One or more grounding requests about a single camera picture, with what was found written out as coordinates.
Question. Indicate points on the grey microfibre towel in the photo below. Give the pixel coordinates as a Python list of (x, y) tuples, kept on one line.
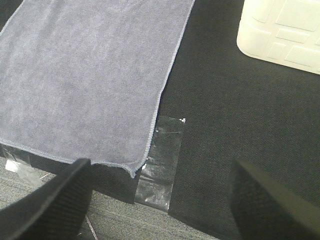
[(84, 78)]

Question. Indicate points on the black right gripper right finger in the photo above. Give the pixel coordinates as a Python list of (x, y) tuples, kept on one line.
[(264, 209)]

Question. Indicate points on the white embossed plastic bin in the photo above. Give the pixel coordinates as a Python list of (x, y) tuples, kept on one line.
[(284, 32)]

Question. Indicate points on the centre clear tape strip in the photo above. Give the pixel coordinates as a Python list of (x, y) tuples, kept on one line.
[(17, 161)]

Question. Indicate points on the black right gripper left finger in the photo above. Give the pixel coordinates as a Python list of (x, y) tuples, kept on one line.
[(55, 211)]

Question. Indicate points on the right clear tape strip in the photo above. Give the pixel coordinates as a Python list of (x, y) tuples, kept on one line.
[(157, 176)]

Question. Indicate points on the clear tape strip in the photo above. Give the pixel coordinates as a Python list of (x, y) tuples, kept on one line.
[(17, 161), (157, 176)]

